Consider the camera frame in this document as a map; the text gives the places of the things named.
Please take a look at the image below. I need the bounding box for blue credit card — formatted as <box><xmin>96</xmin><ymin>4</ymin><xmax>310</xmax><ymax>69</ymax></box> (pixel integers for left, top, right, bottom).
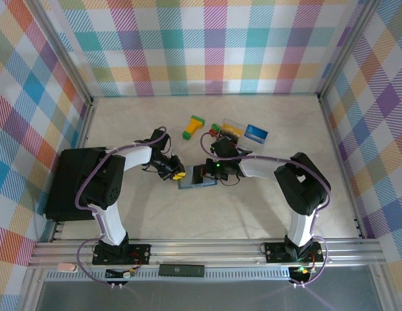
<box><xmin>245</xmin><ymin>124</ymin><xmax>270</xmax><ymax>144</ymax></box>

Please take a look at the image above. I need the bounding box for yellow green toy block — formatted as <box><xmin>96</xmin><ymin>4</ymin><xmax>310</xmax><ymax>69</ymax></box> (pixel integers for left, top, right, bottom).
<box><xmin>182</xmin><ymin>115</ymin><xmax>206</xmax><ymax>141</ymax></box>

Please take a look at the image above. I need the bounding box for black bar device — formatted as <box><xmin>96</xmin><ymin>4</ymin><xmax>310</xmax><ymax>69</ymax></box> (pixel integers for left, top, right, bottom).
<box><xmin>158</xmin><ymin>264</ymin><xmax>205</xmax><ymax>278</ymax></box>

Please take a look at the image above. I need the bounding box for left small connector board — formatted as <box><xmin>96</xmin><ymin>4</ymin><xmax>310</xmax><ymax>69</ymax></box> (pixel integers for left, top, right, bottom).
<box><xmin>105</xmin><ymin>267</ymin><xmax>137</xmax><ymax>280</ymax></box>

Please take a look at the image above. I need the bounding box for small connector board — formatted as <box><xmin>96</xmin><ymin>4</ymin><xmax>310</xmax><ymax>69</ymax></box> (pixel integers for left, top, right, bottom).
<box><xmin>105</xmin><ymin>267</ymin><xmax>137</xmax><ymax>280</ymax></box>
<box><xmin>290</xmin><ymin>265</ymin><xmax>316</xmax><ymax>282</ymax></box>

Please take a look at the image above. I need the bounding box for grey metal panel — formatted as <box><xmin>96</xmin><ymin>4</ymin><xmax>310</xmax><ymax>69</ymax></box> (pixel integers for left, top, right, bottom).
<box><xmin>35</xmin><ymin>280</ymin><xmax>383</xmax><ymax>311</ymax></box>

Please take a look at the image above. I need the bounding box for right small connector board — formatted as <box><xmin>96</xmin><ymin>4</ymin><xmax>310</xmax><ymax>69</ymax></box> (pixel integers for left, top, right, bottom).
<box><xmin>290</xmin><ymin>265</ymin><xmax>316</xmax><ymax>282</ymax></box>

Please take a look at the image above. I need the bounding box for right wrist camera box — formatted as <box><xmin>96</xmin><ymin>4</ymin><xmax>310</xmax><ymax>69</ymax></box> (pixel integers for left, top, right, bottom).
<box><xmin>213</xmin><ymin>136</ymin><xmax>238</xmax><ymax>157</ymax></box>

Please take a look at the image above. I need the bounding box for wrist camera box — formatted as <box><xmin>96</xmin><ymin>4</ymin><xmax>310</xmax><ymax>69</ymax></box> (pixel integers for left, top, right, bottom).
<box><xmin>213</xmin><ymin>136</ymin><xmax>238</xmax><ymax>157</ymax></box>
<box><xmin>151</xmin><ymin>128</ymin><xmax>172</xmax><ymax>152</ymax></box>

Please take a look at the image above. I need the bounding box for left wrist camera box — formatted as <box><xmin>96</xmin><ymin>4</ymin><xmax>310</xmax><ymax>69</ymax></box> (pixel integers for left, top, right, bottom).
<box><xmin>151</xmin><ymin>128</ymin><xmax>172</xmax><ymax>152</ymax></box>

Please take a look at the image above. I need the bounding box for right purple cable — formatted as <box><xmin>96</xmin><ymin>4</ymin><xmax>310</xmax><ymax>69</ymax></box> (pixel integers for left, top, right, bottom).
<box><xmin>200</xmin><ymin>131</ymin><xmax>331</xmax><ymax>288</ymax></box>

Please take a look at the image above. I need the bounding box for purple cable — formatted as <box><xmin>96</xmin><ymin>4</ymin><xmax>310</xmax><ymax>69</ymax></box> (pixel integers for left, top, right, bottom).
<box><xmin>76</xmin><ymin>126</ymin><xmax>172</xmax><ymax>288</ymax></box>
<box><xmin>200</xmin><ymin>131</ymin><xmax>331</xmax><ymax>288</ymax></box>

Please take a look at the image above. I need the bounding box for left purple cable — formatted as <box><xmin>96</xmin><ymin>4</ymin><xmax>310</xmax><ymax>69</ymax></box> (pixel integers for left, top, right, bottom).
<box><xmin>76</xmin><ymin>126</ymin><xmax>172</xmax><ymax>288</ymax></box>

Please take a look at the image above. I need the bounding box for aluminium front rail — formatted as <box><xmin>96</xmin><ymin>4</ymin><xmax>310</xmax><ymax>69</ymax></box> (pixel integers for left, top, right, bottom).
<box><xmin>28</xmin><ymin>238</ymin><xmax>385</xmax><ymax>269</ymax></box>

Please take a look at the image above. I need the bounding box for left aluminium floor rail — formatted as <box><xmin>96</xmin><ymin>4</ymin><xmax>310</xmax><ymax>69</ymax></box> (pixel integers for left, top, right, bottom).
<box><xmin>48</xmin><ymin>97</ymin><xmax>97</xmax><ymax>243</ymax></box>

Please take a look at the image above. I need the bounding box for aluminium floor rail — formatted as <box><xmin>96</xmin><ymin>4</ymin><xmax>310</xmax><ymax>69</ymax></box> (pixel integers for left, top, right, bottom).
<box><xmin>48</xmin><ymin>97</ymin><xmax>97</xmax><ymax>243</ymax></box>
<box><xmin>317</xmin><ymin>93</ymin><xmax>367</xmax><ymax>240</ymax></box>

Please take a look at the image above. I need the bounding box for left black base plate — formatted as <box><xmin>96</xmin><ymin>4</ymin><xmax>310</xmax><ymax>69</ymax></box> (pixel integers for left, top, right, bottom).
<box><xmin>92</xmin><ymin>242</ymin><xmax>152</xmax><ymax>265</ymax></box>

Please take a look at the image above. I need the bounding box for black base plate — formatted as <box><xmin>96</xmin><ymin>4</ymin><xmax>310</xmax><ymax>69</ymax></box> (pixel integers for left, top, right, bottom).
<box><xmin>92</xmin><ymin>242</ymin><xmax>152</xmax><ymax>265</ymax></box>
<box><xmin>265</xmin><ymin>242</ymin><xmax>324</xmax><ymax>264</ymax></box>

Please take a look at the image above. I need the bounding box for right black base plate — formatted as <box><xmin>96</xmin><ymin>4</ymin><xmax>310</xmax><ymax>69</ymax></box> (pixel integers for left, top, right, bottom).
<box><xmin>265</xmin><ymin>242</ymin><xmax>324</xmax><ymax>264</ymax></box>

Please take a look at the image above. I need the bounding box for perforated metal cable tray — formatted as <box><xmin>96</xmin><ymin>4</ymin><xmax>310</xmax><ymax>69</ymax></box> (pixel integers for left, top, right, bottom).
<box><xmin>45</xmin><ymin>270</ymin><xmax>318</xmax><ymax>282</ymax></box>

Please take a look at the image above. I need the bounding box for right aluminium floor rail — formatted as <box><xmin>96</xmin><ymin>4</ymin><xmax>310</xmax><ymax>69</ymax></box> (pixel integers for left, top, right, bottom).
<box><xmin>317</xmin><ymin>93</ymin><xmax>367</xmax><ymax>240</ymax></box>

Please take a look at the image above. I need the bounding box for left aluminium corner post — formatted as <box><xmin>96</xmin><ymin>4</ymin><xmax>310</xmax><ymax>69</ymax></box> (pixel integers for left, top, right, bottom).
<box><xmin>24</xmin><ymin>0</ymin><xmax>95</xmax><ymax>106</ymax></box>

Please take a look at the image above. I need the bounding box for aluminium corner post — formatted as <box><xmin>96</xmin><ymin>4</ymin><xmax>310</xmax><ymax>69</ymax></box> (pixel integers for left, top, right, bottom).
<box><xmin>24</xmin><ymin>0</ymin><xmax>95</xmax><ymax>106</ymax></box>
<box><xmin>316</xmin><ymin>0</ymin><xmax>382</xmax><ymax>100</ymax></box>

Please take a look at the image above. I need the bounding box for right aluminium corner post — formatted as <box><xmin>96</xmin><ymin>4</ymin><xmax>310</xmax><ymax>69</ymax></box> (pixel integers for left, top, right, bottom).
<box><xmin>316</xmin><ymin>0</ymin><xmax>382</xmax><ymax>100</ymax></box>

